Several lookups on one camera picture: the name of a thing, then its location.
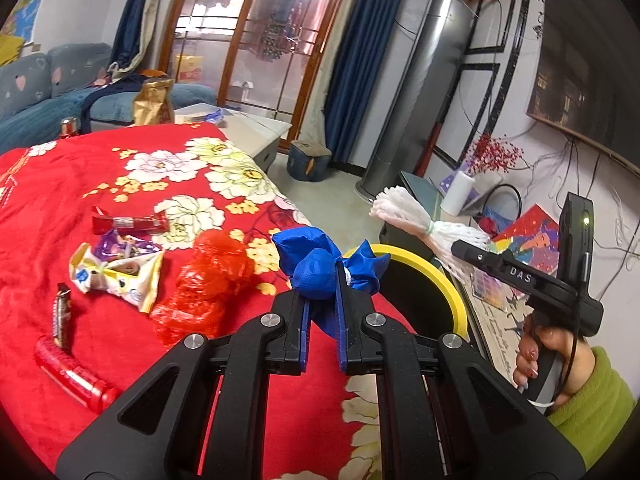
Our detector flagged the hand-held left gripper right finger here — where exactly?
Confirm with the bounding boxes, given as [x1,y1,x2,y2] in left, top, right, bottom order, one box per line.
[336,270,586,480]

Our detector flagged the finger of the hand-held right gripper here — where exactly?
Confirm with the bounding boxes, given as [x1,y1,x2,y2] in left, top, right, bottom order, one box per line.
[451,239,506,273]

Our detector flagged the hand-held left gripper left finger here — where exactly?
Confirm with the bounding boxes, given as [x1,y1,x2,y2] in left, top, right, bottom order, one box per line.
[55,287,314,480]

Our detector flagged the white foam net green tie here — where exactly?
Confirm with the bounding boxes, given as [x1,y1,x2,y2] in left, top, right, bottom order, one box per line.
[369,185,489,287]

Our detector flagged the black bin with yellow rim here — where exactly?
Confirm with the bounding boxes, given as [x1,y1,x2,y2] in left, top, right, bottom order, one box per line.
[342,243,469,361]

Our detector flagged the blue bag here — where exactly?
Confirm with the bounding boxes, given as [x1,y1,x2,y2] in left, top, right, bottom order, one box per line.
[272,226,391,341]

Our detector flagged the person's right forearm green sleeve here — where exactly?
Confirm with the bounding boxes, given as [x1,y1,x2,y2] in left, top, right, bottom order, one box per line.
[545,347,640,472]

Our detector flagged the person's right hand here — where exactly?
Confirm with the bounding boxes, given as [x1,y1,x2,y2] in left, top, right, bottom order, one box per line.
[512,310,597,407]

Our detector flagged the colourful children's book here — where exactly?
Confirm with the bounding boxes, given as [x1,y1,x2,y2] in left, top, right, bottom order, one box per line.
[487,204,561,312]

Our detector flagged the red berry branches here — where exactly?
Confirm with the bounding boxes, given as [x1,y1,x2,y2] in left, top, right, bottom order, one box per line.
[467,135,524,179]

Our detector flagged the red plastic bag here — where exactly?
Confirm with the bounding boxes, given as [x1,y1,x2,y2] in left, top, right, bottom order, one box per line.
[150,231,256,347]

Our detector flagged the blue stool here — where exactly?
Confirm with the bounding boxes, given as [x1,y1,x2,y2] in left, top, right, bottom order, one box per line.
[287,140,332,183]

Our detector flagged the silver tower air conditioner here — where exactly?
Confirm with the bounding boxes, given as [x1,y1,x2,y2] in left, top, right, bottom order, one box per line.
[356,0,476,204]

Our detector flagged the yellow white snack packet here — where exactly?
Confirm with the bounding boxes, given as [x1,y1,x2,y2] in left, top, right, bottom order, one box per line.
[69,232,165,315]

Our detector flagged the white coffee table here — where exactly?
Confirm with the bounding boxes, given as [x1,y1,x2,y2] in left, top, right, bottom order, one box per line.
[175,102,294,174]

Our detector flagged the red candy wrapper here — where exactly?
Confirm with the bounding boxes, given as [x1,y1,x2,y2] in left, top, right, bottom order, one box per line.
[92,207,169,235]

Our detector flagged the blue curtain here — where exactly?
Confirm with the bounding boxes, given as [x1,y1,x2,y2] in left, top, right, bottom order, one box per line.
[324,0,416,161]
[112,0,162,69]

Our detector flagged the red plastic tube bottle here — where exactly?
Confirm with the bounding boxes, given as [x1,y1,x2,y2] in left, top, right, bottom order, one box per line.
[34,336,120,411]

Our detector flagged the brown candy bar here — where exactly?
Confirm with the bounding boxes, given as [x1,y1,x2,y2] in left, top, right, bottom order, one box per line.
[54,282,73,349]

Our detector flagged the gold paper bag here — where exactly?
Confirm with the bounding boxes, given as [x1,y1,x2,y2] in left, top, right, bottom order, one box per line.
[132,79,175,126]

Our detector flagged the red floral blanket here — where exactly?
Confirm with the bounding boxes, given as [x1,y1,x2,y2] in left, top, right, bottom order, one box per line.
[0,122,426,480]

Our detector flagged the wooden glass door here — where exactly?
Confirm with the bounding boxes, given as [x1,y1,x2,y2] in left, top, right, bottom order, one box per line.
[160,0,359,154]

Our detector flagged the blue grey sofa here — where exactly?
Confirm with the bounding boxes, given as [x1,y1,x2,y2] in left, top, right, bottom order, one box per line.
[0,42,219,152]

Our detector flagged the yellow cushion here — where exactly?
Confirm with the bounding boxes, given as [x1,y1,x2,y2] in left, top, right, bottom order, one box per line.
[0,35,26,67]

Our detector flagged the country map poster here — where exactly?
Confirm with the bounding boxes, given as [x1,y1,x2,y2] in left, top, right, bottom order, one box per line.
[10,0,49,46]

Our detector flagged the black cable loop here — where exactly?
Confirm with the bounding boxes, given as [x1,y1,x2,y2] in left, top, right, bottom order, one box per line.
[480,185,524,231]

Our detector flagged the wall television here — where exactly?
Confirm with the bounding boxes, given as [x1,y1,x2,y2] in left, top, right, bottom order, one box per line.
[527,0,640,177]

